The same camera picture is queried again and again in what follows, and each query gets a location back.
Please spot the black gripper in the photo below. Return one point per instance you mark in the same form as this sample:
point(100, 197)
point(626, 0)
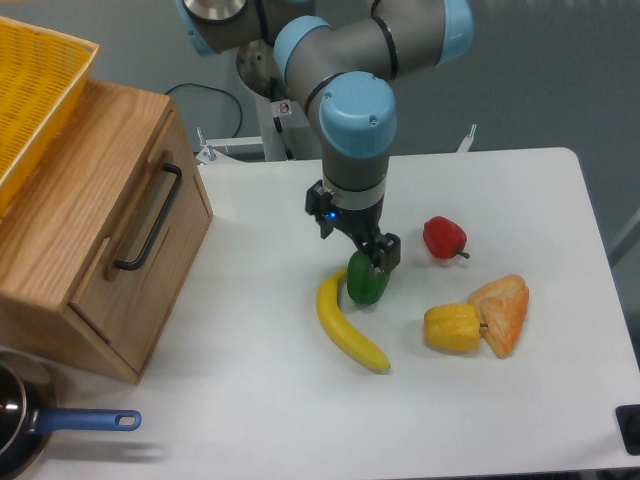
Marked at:
point(382, 251)

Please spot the wooden top drawer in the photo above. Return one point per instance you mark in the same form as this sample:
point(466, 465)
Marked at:
point(132, 284)

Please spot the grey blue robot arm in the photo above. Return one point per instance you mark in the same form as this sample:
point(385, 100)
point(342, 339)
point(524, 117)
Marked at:
point(341, 78)

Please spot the wooden drawer cabinet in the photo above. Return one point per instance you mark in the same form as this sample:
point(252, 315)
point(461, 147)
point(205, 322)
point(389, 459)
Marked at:
point(54, 228)

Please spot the green toy bell pepper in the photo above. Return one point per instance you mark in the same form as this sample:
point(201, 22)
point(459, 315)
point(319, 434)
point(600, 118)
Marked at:
point(365, 285)

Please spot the red toy bell pepper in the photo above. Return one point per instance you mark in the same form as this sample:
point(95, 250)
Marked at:
point(444, 238)

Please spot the yellow toy banana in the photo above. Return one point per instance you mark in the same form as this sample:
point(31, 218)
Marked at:
point(341, 332)

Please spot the yellow toy bell pepper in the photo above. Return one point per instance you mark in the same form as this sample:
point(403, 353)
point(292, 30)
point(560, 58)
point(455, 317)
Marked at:
point(453, 328)

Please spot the orange toy croissant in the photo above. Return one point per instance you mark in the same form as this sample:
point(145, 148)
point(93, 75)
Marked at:
point(502, 306)

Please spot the black corner device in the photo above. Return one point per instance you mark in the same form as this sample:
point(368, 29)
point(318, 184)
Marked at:
point(628, 421)

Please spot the yellow plastic basket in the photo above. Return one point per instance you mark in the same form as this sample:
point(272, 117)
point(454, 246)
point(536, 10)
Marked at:
point(43, 74)

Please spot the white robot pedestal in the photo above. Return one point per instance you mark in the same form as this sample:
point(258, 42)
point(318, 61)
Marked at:
point(287, 98)

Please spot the blue handled frying pan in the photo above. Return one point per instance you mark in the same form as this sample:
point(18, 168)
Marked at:
point(28, 419)

